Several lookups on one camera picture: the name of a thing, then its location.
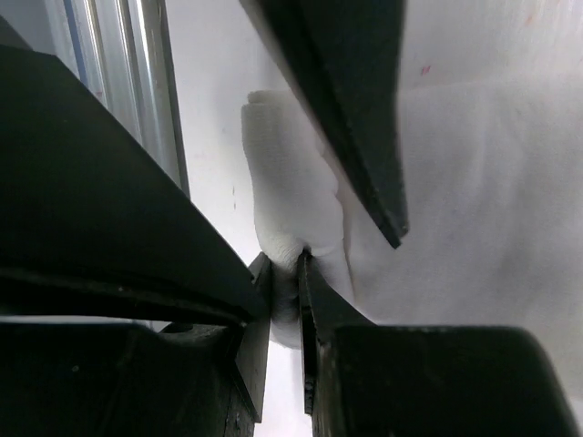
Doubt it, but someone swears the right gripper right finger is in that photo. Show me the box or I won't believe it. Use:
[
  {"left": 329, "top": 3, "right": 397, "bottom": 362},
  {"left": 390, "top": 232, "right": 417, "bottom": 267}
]
[{"left": 297, "top": 253, "right": 579, "bottom": 436}]

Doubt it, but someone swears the aluminium rail frame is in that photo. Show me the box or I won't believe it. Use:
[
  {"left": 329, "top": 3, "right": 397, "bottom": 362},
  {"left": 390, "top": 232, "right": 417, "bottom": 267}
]
[{"left": 45, "top": 0, "right": 189, "bottom": 193}]

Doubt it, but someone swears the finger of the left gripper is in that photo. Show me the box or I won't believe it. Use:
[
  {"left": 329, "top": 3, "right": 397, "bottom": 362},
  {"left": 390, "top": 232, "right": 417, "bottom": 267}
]
[
  {"left": 241, "top": 1, "right": 409, "bottom": 248},
  {"left": 1, "top": 23, "right": 269, "bottom": 325}
]

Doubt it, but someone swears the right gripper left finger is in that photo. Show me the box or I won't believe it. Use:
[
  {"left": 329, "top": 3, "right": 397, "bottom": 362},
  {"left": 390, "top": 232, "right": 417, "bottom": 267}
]
[{"left": 1, "top": 260, "right": 269, "bottom": 436}]

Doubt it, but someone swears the white sock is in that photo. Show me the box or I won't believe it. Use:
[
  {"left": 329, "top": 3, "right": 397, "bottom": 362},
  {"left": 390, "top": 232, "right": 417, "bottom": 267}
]
[{"left": 240, "top": 76, "right": 583, "bottom": 351}]

